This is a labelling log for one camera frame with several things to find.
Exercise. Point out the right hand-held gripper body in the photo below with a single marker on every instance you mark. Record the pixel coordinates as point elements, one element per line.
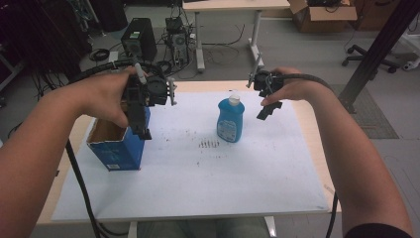
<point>265,82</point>

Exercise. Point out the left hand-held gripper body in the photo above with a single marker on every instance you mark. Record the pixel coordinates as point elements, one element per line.
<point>155,91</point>

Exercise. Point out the blue cardboard box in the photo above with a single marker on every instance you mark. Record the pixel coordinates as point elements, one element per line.
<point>115,152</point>

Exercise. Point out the blue detergent bottle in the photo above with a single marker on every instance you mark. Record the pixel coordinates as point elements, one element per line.
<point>230,122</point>

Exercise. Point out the person's right hand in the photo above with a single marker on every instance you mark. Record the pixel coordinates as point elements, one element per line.
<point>297,87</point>

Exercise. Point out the person's left hand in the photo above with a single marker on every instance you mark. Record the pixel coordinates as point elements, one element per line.
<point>102,95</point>

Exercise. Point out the wooden table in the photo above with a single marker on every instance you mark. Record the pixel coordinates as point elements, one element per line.
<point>312,119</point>

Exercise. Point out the small grey power box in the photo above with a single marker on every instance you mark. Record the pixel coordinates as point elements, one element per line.
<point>113,57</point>

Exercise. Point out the open computer case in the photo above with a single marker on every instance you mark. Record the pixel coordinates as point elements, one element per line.
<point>178,41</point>

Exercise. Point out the black computer tower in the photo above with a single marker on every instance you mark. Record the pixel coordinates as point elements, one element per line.
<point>140,38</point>

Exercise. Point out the white desk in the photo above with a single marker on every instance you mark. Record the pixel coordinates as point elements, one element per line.
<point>231,5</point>

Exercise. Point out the open brown cardboard box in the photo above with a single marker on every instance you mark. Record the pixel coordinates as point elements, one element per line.
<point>323,18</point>

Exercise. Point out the grey floor mat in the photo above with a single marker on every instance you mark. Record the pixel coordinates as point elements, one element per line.
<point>373,119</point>

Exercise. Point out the black office chair base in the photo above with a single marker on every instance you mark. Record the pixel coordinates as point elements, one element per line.
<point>369,58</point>

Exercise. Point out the black metal stand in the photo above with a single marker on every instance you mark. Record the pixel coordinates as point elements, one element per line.
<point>379,49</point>

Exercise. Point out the closed brown cardboard box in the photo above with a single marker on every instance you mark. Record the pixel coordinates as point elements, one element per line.
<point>373,15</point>

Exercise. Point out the dark curtain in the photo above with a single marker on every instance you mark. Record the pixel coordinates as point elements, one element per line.
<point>39,33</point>

